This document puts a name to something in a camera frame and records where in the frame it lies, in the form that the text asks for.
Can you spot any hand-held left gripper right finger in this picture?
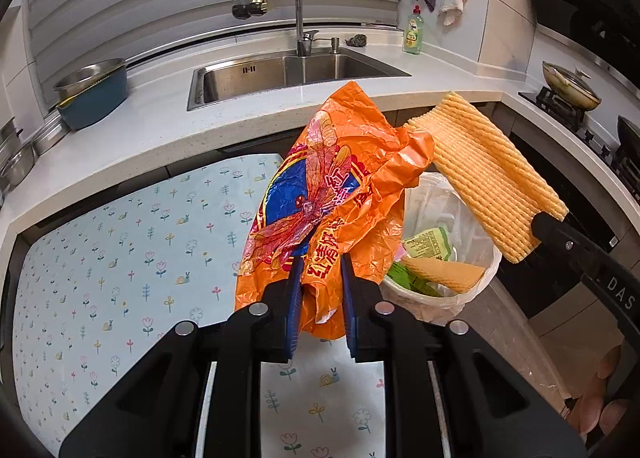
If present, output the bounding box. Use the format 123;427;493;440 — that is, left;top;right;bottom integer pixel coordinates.
341;254;587;458

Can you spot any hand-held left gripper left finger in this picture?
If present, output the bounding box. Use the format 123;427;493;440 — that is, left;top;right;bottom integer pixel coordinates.
59;255;305;458

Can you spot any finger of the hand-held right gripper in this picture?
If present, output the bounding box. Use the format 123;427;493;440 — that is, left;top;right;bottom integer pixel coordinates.
530;212;608;279

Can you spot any orange sponge cloth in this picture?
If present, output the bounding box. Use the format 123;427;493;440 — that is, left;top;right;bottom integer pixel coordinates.
400;255;487;295
405;92;570;265

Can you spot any green yellow plastic bag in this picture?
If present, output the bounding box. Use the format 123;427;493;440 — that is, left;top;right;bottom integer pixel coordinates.
385;227;453;296

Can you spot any trash bin with white liner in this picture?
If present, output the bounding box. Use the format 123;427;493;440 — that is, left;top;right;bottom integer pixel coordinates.
377;171;503;326

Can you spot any orange printed plastic bag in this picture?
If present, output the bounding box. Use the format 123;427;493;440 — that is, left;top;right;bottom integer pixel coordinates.
234;81;435;341

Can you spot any person's right hand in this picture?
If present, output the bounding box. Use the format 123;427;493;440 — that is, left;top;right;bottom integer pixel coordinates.
570;348;638;444

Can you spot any black built-in oven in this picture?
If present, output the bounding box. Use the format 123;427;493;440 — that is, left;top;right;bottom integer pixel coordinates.
495;133;640;319

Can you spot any black wok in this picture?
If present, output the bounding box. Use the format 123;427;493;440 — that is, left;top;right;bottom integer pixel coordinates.
616;115;640;154

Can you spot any black gas stove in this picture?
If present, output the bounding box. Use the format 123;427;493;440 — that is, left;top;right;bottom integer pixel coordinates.
517;88;640;189

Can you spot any pan with glass lid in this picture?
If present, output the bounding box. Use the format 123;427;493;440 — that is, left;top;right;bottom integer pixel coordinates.
542;61;602;112

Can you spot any floral tablecloth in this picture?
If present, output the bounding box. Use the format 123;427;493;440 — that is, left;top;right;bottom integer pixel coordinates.
12;153;401;458

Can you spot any stainless steel sink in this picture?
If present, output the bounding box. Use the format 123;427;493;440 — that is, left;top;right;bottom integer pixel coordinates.
187;47;412;112

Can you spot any green dish soap bottle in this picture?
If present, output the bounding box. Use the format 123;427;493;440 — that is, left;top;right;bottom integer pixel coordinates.
403;5;425;55

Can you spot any blue basin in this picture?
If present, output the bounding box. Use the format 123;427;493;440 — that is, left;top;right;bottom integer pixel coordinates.
55;58;129;131

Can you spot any chrome faucet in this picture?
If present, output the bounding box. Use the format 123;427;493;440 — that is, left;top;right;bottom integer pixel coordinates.
231;0;319;58

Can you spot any small steel pot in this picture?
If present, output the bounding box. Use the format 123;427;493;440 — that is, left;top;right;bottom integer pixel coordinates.
0;143;36;191

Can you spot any steel basin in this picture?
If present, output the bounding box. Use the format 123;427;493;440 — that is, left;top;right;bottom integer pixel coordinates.
53;58;126;94

